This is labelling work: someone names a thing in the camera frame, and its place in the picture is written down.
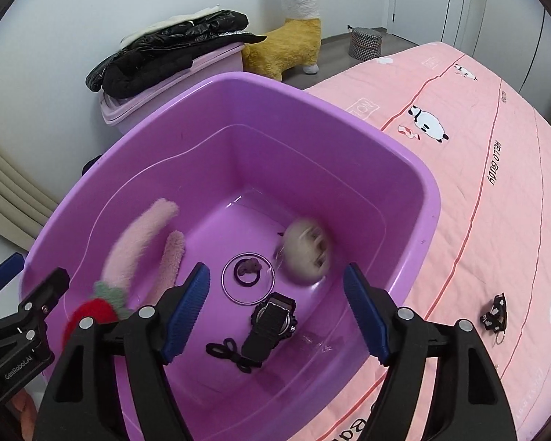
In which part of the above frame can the person's left hand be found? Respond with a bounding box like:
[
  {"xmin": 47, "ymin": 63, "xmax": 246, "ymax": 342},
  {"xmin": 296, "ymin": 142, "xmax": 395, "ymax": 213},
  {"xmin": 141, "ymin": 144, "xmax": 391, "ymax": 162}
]
[{"xmin": 17, "ymin": 388, "xmax": 43, "ymax": 441}]

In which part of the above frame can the silver hoop bracelet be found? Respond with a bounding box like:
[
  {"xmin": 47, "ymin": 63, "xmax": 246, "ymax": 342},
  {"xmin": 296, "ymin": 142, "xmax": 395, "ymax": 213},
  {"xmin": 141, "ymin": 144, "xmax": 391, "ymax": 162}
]
[{"xmin": 221, "ymin": 252, "xmax": 276, "ymax": 305}]

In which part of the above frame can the dark blue bow hair tie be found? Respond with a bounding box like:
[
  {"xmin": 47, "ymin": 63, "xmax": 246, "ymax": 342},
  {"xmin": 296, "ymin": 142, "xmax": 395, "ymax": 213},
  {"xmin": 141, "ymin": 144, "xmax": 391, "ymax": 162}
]
[{"xmin": 206, "ymin": 337, "xmax": 264, "ymax": 374}]

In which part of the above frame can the houndstooth round stool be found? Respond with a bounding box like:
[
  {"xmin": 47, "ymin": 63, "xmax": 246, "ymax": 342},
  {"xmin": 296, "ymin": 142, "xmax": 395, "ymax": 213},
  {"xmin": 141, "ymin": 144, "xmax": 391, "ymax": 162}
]
[{"xmin": 349, "ymin": 26, "xmax": 383, "ymax": 61}]

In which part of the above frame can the white wardrobe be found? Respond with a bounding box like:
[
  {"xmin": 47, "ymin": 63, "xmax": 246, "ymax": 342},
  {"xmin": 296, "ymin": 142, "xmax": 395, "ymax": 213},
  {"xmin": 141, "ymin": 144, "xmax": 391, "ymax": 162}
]
[{"xmin": 388, "ymin": 0, "xmax": 485, "ymax": 58}]

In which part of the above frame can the yellow and white alpaca plush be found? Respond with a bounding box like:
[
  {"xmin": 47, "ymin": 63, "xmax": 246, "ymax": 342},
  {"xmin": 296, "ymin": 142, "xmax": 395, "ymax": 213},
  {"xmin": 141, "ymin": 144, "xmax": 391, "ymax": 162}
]
[{"xmin": 241, "ymin": 0, "xmax": 325, "ymax": 84}]

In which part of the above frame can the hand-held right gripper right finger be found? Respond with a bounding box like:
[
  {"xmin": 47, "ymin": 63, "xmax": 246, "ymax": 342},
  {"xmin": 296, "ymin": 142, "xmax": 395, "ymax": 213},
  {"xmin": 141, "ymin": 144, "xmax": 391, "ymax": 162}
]
[{"xmin": 343, "ymin": 263, "xmax": 517, "ymax": 441}]

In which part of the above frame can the black polka-dot bow clip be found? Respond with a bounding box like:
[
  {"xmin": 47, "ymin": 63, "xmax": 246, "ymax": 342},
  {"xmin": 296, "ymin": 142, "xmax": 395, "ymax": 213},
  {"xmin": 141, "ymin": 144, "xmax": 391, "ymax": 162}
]
[{"xmin": 479, "ymin": 293, "xmax": 508, "ymax": 345}]

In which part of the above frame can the black wrist watch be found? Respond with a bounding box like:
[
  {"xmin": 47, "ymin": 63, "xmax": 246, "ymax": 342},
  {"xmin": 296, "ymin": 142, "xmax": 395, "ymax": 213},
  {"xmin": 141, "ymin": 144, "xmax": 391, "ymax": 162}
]
[{"xmin": 241, "ymin": 291, "xmax": 299, "ymax": 362}]

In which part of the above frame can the black puffer jacket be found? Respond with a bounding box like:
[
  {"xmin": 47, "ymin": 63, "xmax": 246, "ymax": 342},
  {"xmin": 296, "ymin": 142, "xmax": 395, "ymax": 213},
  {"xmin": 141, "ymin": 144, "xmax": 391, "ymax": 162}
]
[{"xmin": 86, "ymin": 9, "xmax": 268, "ymax": 100}]

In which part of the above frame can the white cloth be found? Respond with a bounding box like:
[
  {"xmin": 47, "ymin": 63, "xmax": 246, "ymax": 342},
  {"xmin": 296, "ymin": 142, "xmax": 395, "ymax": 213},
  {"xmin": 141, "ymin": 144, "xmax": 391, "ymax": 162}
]
[{"xmin": 119, "ymin": 4, "xmax": 222, "ymax": 47}]

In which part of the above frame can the pink headband with red flowers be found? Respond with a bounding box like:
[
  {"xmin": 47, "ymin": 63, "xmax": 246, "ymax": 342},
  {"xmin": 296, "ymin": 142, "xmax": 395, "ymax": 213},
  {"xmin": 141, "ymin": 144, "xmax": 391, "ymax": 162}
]
[{"xmin": 63, "ymin": 198, "xmax": 187, "ymax": 348}]

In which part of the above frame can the purple lidded storage box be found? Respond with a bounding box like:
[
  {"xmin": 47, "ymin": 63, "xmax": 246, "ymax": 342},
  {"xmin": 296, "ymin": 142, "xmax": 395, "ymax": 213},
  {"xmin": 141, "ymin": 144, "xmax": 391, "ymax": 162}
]
[{"xmin": 100, "ymin": 41, "xmax": 247, "ymax": 137}]

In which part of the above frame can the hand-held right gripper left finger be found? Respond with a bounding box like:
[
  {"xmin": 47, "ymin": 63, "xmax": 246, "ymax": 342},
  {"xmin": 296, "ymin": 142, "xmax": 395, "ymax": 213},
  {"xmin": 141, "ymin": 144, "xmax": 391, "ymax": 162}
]
[{"xmin": 32, "ymin": 262, "xmax": 211, "ymax": 441}]

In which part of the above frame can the beige fuzzy pouch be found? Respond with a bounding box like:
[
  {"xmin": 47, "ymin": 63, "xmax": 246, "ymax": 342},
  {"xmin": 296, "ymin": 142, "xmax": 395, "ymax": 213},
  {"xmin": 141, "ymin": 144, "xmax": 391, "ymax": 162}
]
[{"xmin": 275, "ymin": 217, "xmax": 334, "ymax": 286}]

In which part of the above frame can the pink printed bedsheet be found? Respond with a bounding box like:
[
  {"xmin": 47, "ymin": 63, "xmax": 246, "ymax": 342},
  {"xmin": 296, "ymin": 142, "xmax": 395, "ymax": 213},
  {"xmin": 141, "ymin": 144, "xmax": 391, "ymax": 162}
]
[{"xmin": 285, "ymin": 41, "xmax": 551, "ymax": 441}]

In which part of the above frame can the purple plastic tub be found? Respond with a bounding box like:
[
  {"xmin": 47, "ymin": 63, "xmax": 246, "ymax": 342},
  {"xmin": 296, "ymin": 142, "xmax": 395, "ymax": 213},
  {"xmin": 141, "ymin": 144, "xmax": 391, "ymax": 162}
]
[{"xmin": 19, "ymin": 72, "xmax": 442, "ymax": 441}]

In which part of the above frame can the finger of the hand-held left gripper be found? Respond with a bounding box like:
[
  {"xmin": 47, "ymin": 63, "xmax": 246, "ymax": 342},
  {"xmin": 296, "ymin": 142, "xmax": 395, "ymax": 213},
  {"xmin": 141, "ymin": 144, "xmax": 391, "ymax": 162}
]
[
  {"xmin": 0, "ymin": 252, "xmax": 26, "ymax": 306},
  {"xmin": 16, "ymin": 267, "xmax": 71, "ymax": 331}
]

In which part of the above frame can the beige pleated curtain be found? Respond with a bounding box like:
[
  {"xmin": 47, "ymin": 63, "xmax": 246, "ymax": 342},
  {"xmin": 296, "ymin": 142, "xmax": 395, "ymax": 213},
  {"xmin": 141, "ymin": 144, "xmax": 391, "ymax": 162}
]
[{"xmin": 0, "ymin": 124, "xmax": 61, "ymax": 251}]

